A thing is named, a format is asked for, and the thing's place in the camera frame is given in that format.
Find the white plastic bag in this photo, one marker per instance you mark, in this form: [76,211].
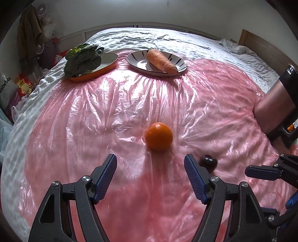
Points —
[7,128]

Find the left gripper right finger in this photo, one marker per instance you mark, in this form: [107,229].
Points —
[246,220]

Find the wooden headboard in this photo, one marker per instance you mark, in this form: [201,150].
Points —
[271,55]

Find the green leafy vegetable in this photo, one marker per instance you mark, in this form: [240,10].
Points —
[82,59]

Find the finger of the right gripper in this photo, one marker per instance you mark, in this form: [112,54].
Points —
[263,172]

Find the blue white gloved hand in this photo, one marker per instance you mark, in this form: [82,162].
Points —
[287,223]

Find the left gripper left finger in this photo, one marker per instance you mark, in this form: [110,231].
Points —
[53,221]

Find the pink plastic sheet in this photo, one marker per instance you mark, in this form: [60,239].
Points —
[209,110]

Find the black white striped plate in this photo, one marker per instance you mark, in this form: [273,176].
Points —
[138,60]

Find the yellow red snack boxes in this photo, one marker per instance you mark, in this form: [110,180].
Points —
[25,87]

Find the crumpled white cloth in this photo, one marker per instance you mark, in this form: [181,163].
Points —
[235,48]

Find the small white fan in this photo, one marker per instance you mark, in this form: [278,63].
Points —
[41,10]

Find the brown hanging coat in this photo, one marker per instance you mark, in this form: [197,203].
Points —
[29,37]

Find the orange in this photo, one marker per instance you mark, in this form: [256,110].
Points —
[158,137]
[290,128]

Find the dark plum centre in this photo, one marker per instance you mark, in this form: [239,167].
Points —
[208,162]

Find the orange plate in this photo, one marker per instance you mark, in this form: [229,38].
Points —
[109,62]

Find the grey printed bag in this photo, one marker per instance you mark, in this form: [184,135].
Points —
[7,91]

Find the orange carrot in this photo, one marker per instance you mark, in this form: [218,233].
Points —
[156,58]

